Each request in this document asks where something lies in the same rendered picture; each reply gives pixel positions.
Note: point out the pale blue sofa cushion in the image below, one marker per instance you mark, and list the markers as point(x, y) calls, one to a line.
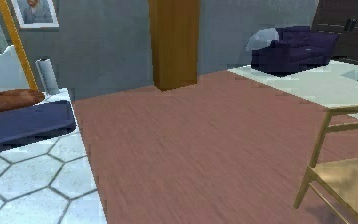
point(261, 39)

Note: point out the dark purple sofa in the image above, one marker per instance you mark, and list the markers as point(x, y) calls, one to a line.
point(293, 50)

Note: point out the grey cylinder roll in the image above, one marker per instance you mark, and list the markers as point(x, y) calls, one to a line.
point(48, 76)

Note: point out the dark blue mat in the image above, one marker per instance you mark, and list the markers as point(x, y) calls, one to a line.
point(27, 123)

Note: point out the brown bread loaf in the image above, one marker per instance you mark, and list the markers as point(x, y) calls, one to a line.
point(12, 99)

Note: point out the white framed portrait picture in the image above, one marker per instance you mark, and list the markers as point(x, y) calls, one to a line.
point(35, 13)

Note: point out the yellow wooden slanted beam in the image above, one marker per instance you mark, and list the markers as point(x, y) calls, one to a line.
point(17, 45)

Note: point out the light wooden chair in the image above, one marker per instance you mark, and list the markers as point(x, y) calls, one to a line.
point(343, 176)

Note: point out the white rounded appliance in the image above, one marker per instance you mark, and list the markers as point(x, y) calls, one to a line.
point(5, 70)

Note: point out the dark brown wooden cabinet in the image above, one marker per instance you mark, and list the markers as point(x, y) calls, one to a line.
point(343, 30)

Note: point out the black bottle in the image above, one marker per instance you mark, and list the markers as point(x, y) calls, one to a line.
point(352, 24)
point(347, 24)

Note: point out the brown wooden post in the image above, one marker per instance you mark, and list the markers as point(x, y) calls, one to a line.
point(175, 43)

